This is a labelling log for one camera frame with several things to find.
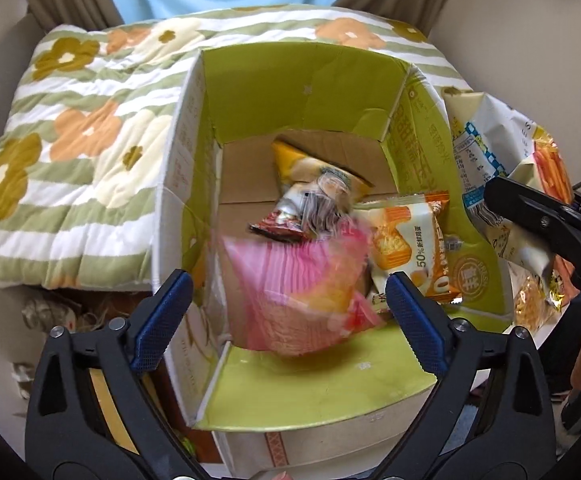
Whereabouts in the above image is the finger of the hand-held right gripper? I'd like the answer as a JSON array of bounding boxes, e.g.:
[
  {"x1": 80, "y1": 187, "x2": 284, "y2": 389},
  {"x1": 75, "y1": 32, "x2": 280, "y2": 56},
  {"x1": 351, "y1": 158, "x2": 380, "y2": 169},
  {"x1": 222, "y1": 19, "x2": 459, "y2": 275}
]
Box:
[{"x1": 484, "y1": 176, "x2": 581, "y2": 307}]

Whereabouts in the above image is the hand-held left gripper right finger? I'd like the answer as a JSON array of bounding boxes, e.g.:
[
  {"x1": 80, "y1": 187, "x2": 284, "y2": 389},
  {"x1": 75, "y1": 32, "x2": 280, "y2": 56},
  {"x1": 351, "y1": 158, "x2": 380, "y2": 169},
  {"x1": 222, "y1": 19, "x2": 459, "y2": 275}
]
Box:
[{"x1": 370, "y1": 271, "x2": 558, "y2": 480}]

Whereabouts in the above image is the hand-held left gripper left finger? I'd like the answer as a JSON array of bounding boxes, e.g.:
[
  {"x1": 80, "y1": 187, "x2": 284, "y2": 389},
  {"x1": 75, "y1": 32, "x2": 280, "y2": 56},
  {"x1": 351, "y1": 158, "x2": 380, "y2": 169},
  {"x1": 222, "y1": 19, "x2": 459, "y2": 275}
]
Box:
[{"x1": 24, "y1": 269, "x2": 206, "y2": 480}]

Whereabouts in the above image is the large white snack bag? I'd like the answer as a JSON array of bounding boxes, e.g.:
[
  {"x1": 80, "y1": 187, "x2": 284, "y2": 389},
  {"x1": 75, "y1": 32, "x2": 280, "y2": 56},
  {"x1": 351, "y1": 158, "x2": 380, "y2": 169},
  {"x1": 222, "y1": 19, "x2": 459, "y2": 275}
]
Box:
[{"x1": 440, "y1": 85, "x2": 578, "y2": 281}]

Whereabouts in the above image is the pink snack packet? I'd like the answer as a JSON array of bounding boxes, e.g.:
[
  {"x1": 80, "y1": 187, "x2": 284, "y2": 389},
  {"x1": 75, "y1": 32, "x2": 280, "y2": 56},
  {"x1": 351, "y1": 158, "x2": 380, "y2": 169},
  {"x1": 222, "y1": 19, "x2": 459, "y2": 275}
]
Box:
[{"x1": 220, "y1": 217, "x2": 387, "y2": 359}]

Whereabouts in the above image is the green-lined cardboard box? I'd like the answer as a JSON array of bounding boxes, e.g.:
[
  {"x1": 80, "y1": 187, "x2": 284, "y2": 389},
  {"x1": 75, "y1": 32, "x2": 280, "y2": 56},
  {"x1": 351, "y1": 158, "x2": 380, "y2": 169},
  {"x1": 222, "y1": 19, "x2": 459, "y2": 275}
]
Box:
[{"x1": 153, "y1": 45, "x2": 517, "y2": 472}]

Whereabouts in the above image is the yellow fried snack packet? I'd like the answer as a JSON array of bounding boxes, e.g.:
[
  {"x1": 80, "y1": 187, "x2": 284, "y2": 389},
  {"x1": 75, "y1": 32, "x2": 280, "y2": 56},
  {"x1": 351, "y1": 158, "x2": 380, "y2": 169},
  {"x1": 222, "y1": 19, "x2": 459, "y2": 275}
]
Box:
[{"x1": 513, "y1": 260, "x2": 569, "y2": 334}]

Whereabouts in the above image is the orange egg roll snack packet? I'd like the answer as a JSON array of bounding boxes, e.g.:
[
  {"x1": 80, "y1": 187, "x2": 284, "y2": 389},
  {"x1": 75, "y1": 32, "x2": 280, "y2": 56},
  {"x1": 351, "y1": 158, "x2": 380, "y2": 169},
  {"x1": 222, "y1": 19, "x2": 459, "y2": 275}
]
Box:
[{"x1": 355, "y1": 191, "x2": 463, "y2": 307}]

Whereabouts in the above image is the crumpled pale wrapper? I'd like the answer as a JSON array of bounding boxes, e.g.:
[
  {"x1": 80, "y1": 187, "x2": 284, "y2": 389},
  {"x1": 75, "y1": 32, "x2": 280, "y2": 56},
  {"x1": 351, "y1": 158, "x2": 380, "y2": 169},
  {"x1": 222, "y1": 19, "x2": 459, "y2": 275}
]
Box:
[{"x1": 19, "y1": 294, "x2": 102, "y2": 333}]

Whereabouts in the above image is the silver and red snack packet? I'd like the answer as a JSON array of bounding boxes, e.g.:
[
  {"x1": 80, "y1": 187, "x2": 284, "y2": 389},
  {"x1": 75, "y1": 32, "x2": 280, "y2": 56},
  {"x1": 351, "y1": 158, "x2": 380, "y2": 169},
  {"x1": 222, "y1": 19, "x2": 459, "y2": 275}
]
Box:
[{"x1": 248, "y1": 170, "x2": 357, "y2": 244}]

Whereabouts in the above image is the floral striped quilt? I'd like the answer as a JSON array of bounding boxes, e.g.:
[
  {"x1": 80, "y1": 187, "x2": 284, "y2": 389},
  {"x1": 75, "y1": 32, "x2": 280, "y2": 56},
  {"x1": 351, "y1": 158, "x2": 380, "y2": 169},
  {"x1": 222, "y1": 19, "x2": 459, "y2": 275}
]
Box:
[{"x1": 0, "y1": 4, "x2": 476, "y2": 292}]

